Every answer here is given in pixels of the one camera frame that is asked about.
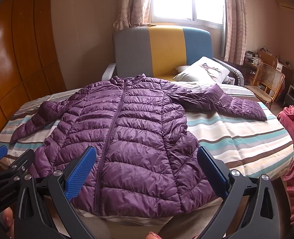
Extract right beige curtain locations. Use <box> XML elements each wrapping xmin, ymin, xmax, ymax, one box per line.
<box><xmin>223</xmin><ymin>0</ymin><xmax>248</xmax><ymax>65</ymax></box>

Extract left beige curtain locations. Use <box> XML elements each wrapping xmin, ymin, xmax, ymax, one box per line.
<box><xmin>113</xmin><ymin>0</ymin><xmax>151</xmax><ymax>31</ymax></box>

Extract wooden wardrobe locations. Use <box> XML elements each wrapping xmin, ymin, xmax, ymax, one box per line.
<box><xmin>0</xmin><ymin>0</ymin><xmax>66</xmax><ymax>132</ymax></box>

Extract beige curtain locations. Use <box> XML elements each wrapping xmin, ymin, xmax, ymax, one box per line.
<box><xmin>223</xmin><ymin>0</ymin><xmax>248</xmax><ymax>65</ymax></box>
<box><xmin>113</xmin><ymin>0</ymin><xmax>151</xmax><ymax>31</ymax></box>

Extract right hand red nail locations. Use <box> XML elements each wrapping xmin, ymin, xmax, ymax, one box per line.
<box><xmin>145</xmin><ymin>231</ymin><xmax>162</xmax><ymax>239</ymax></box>

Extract left hand red nails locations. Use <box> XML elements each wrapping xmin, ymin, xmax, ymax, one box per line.
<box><xmin>3</xmin><ymin>207</ymin><xmax>15</xmax><ymax>239</ymax></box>

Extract cluttered wooden desk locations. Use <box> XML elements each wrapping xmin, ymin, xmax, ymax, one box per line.
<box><xmin>242</xmin><ymin>46</ymin><xmax>293</xmax><ymax>85</ymax></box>

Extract purple quilted down jacket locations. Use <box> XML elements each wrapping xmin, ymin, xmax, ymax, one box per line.
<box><xmin>10</xmin><ymin>75</ymin><xmax>266</xmax><ymax>218</ymax></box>

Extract striped bed sheet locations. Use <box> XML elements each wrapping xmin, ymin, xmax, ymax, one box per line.
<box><xmin>0</xmin><ymin>82</ymin><xmax>294</xmax><ymax>225</ymax></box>

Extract rattan wooden chair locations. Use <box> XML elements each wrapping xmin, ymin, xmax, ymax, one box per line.
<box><xmin>245</xmin><ymin>63</ymin><xmax>285</xmax><ymax>110</ymax></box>

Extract grey yellow blue sofa chair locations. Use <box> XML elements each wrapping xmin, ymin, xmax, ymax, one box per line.
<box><xmin>102</xmin><ymin>25</ymin><xmax>244</xmax><ymax>86</ymax></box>

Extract white printed pillow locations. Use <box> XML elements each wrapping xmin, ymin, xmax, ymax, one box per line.
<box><xmin>173</xmin><ymin>57</ymin><xmax>230</xmax><ymax>86</ymax></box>

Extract window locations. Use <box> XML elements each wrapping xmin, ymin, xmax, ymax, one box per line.
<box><xmin>151</xmin><ymin>0</ymin><xmax>225</xmax><ymax>29</ymax></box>

